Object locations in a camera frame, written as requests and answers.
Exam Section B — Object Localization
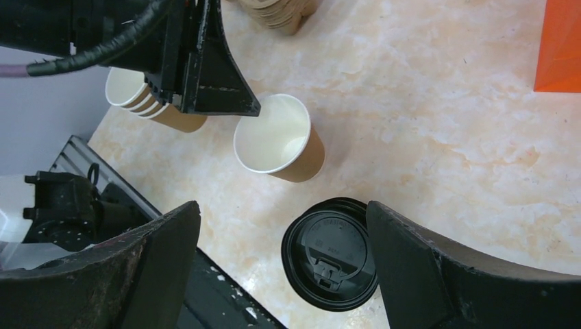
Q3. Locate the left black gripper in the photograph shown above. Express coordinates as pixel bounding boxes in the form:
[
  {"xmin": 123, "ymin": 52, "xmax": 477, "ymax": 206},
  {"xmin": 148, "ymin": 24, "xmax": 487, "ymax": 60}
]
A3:
[{"xmin": 1, "ymin": 1, "xmax": 260, "ymax": 117}]

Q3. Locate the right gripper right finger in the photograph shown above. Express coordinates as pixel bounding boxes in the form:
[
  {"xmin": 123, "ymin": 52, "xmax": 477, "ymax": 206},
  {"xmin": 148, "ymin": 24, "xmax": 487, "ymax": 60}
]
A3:
[{"xmin": 367, "ymin": 201, "xmax": 580, "ymax": 328}]

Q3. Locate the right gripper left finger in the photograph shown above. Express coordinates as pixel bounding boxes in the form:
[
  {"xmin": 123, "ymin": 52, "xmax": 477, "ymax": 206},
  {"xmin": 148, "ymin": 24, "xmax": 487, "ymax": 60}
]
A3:
[{"xmin": 1, "ymin": 201, "xmax": 201, "ymax": 328}]

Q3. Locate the stack of brown paper cups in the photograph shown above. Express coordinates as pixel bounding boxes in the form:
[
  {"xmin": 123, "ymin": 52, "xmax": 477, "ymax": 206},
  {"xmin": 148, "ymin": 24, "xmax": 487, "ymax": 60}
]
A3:
[{"xmin": 105, "ymin": 68, "xmax": 207, "ymax": 133}]

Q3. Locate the single brown paper cup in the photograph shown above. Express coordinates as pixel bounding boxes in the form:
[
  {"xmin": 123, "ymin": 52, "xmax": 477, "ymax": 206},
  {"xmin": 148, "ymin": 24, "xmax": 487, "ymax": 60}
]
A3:
[{"xmin": 233, "ymin": 94, "xmax": 325, "ymax": 182}]

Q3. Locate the stack of black cup lids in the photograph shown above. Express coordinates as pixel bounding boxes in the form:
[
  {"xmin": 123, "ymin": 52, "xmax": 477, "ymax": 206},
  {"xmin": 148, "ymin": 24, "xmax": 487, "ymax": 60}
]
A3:
[{"xmin": 281, "ymin": 197, "xmax": 378, "ymax": 312}]

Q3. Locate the brown pulp cup carrier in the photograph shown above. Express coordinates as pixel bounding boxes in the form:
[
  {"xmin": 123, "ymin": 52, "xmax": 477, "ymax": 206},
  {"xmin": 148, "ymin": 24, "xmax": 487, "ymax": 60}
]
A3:
[{"xmin": 238, "ymin": 0, "xmax": 319, "ymax": 35}]

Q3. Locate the orange paper bag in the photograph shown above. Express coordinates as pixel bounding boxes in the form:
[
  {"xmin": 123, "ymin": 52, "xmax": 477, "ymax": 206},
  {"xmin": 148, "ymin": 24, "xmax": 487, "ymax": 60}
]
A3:
[{"xmin": 534, "ymin": 0, "xmax": 580, "ymax": 93}]

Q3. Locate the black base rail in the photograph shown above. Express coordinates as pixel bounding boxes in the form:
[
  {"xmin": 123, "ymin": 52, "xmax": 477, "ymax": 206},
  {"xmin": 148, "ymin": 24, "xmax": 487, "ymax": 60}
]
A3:
[{"xmin": 50, "ymin": 135, "xmax": 284, "ymax": 328}]

